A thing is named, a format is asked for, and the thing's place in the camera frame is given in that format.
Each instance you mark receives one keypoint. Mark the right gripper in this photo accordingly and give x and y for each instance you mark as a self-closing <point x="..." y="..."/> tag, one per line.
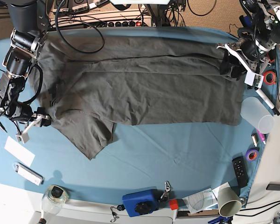
<point x="23" y="113"/>

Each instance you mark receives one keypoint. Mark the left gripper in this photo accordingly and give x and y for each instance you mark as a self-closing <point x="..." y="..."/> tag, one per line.
<point x="247" y="49"/>

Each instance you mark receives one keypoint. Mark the translucent plastic cup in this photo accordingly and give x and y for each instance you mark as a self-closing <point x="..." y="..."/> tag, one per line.
<point x="255" y="113"/>

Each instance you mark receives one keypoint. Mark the grey T-shirt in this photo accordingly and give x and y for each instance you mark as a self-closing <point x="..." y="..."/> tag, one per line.
<point x="134" y="81"/>

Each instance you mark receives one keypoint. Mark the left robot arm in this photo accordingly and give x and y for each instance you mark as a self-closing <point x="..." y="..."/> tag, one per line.
<point x="259" y="34"/>

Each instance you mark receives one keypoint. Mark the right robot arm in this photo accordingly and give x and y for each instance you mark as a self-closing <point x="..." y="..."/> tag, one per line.
<point x="30" y="20"/>

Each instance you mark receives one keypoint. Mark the black white marker pen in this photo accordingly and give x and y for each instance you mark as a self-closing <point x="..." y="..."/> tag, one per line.
<point x="267" y="101"/>

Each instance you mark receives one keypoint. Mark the red tape roll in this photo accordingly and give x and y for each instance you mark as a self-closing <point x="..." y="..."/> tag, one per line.
<point x="270" y="77"/>

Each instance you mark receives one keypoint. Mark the white paper card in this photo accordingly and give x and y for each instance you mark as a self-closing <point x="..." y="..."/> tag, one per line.
<point x="19" y="151"/>

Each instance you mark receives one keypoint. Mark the white packaged stick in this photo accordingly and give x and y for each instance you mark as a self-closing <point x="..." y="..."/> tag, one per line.
<point x="28" y="174"/>

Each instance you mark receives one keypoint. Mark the pink marker pen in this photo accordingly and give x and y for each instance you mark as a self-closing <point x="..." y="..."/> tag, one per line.
<point x="262" y="137"/>

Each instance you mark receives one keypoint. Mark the small white battery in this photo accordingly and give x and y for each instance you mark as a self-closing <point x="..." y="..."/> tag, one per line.
<point x="254" y="139"/>

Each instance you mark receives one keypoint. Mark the clear glass jar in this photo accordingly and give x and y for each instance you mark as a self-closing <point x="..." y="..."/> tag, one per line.
<point x="53" y="200"/>

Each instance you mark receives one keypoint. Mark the purple tape roll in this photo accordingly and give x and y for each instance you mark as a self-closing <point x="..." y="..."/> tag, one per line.
<point x="252" y="154"/>

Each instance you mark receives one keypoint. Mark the black remote control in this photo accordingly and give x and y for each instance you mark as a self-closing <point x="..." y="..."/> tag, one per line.
<point x="240" y="171"/>

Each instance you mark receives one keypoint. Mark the black power strip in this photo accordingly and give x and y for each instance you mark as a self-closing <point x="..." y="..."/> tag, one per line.
<point x="134" y="23"/>

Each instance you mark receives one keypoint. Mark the blue box with knob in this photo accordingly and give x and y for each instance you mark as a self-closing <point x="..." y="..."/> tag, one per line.
<point x="140" y="203"/>

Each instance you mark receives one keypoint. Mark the printed paper sheet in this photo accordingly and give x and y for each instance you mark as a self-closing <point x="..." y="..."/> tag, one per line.
<point x="203" y="200"/>

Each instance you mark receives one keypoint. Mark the silver carabiner clip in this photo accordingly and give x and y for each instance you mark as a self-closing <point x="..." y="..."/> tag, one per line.
<point x="167" y="186"/>

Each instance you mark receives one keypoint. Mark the small red cube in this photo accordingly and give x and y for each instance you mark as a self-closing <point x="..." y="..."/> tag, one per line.
<point x="174" y="205"/>

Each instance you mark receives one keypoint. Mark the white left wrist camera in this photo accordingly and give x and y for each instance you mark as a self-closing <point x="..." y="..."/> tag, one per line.
<point x="254" y="79"/>

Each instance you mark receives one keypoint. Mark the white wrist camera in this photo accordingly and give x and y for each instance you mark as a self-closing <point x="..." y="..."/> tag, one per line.
<point x="24" y="137"/>
<point x="254" y="79"/>

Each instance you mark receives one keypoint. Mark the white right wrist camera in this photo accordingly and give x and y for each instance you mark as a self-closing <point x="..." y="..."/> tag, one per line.
<point x="24" y="137"/>

